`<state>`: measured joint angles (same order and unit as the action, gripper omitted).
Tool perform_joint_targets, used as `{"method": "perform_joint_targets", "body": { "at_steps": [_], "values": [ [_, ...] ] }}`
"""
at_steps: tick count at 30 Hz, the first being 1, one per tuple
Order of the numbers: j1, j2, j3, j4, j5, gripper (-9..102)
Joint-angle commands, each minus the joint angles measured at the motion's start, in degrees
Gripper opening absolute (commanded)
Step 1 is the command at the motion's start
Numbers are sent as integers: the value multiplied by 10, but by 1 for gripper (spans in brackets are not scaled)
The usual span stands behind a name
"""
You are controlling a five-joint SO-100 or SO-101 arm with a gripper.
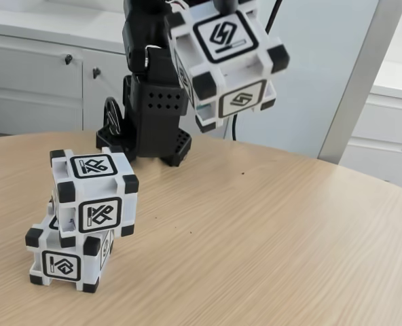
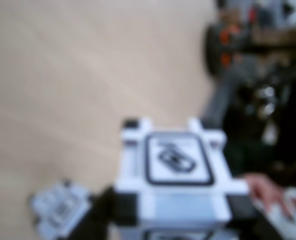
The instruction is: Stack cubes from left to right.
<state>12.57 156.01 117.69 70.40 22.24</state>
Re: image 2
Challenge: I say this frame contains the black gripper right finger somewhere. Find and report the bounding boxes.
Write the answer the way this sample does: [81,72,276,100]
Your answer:
[227,197,289,240]

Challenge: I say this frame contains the black device with orange parts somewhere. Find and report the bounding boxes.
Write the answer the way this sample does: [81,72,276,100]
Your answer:
[204,21,244,77]

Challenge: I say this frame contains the white cube with ribbon symbol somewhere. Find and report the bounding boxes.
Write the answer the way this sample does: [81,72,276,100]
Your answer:
[29,178,95,237]

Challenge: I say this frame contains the white leader arm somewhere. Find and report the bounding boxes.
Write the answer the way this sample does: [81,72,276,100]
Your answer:
[256,186,296,240]

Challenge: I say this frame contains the person's hand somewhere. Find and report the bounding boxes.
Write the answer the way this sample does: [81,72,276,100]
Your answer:
[244,173,296,217]

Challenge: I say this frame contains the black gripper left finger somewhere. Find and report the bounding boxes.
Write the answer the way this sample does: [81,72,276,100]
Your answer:
[87,186,119,240]

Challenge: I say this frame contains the white cube with bolt symbol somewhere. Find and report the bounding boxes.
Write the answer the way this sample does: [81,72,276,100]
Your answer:
[114,117,250,240]

